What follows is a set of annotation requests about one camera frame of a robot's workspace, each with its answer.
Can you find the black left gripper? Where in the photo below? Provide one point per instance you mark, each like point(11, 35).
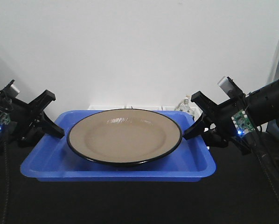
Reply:
point(23, 117)

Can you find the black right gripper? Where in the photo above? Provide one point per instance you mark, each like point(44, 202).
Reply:
point(219, 115)

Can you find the blue plastic tray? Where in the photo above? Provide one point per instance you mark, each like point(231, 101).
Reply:
point(52, 160)

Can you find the beige plate with black rim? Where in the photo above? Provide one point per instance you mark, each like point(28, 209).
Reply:
point(124, 137)

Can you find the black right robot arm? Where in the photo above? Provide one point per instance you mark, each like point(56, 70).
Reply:
point(261, 105)

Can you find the right white storage bin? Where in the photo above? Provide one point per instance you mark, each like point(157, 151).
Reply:
point(195, 110)

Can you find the white storage bin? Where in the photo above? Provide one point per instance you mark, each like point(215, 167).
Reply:
point(106, 107)
point(144, 107)
point(195, 110)

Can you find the glass alcohol lamp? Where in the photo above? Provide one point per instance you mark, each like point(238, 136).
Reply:
point(184, 106)

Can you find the green left circuit board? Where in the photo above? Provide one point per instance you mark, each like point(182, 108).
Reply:
point(4, 119)

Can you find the green circuit board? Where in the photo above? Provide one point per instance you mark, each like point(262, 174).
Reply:
point(4, 119)
point(242, 123)

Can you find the green right circuit board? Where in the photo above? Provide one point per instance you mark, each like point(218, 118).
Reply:
point(242, 123)

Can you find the left white storage bin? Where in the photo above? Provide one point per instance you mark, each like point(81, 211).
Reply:
point(106, 107)

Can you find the middle white storage bin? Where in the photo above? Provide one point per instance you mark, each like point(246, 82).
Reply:
point(144, 107)

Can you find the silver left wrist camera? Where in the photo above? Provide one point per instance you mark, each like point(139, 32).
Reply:
point(11, 89)

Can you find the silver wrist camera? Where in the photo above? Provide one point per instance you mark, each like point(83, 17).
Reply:
point(11, 89)
point(229, 87)

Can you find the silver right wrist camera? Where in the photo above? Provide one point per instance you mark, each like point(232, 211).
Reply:
point(229, 87)

